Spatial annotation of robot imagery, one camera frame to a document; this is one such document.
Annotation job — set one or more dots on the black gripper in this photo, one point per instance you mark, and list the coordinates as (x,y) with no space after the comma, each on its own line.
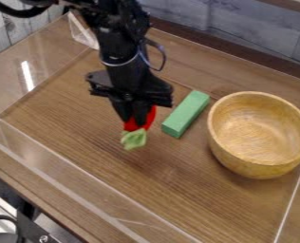
(127,77)

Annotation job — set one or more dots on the red felt strawberry toy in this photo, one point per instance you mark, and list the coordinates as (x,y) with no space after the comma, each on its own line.
(134,134)

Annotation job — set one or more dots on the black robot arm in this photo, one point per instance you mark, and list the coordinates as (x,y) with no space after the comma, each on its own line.
(119,23)

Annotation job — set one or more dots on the green rectangular block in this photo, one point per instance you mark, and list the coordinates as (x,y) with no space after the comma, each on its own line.
(184,113)

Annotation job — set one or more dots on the light wooden bowl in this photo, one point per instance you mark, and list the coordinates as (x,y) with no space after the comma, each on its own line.
(254,134)

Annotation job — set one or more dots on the black equipment bottom left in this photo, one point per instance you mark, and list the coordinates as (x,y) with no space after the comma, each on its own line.
(27,231)

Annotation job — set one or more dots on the clear acrylic tray enclosure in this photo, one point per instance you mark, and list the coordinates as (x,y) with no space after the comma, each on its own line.
(162,194)

